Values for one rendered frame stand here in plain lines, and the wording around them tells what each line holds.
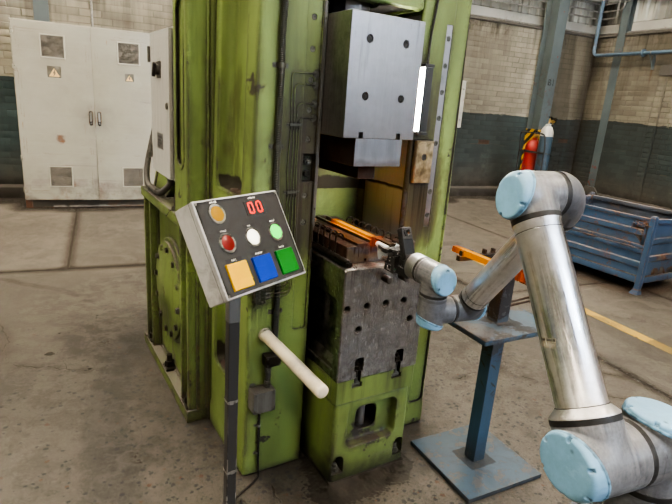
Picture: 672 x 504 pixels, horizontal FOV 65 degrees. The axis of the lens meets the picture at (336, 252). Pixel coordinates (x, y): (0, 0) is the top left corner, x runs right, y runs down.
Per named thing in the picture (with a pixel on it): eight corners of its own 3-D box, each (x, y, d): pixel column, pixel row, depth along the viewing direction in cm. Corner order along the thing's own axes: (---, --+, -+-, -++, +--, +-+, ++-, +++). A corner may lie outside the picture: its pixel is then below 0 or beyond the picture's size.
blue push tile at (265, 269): (278, 276, 153) (269, 252, 153) (261, 282, 148) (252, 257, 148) (274, 278, 154) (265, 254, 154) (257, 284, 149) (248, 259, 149)
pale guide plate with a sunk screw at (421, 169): (429, 183, 216) (435, 141, 211) (412, 183, 212) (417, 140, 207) (426, 182, 218) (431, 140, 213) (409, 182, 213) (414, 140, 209)
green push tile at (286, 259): (299, 269, 161) (291, 246, 162) (284, 274, 155) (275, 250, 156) (295, 270, 162) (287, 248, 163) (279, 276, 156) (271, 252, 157)
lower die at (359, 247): (389, 259, 201) (392, 238, 198) (345, 264, 190) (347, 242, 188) (334, 232, 235) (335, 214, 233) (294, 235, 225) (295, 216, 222)
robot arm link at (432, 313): (453, 331, 171) (459, 296, 168) (423, 334, 167) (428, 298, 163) (438, 318, 180) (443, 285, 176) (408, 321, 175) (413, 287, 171)
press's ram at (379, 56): (431, 141, 195) (444, 25, 184) (343, 138, 176) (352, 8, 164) (368, 131, 229) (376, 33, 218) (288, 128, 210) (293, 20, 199)
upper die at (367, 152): (399, 166, 191) (402, 140, 188) (353, 166, 181) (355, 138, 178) (340, 152, 225) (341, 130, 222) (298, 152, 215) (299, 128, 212)
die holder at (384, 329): (416, 364, 215) (429, 260, 203) (336, 383, 196) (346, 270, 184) (344, 313, 261) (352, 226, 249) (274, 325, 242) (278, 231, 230)
